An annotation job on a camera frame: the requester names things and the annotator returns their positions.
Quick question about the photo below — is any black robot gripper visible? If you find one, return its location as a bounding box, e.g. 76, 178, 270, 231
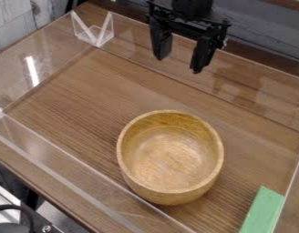
147, 0, 231, 74

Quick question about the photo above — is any long green block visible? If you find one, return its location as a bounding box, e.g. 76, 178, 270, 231
238, 187, 285, 233

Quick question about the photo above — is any brown wooden bowl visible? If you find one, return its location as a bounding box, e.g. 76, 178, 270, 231
116, 109, 225, 206

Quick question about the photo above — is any clear acrylic corner bracket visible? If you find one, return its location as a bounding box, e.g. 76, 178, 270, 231
71, 11, 115, 47

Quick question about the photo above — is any clear acrylic tray wall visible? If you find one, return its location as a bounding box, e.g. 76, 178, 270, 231
0, 111, 195, 233

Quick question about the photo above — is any black cable bottom left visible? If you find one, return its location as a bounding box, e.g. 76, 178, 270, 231
0, 204, 36, 233

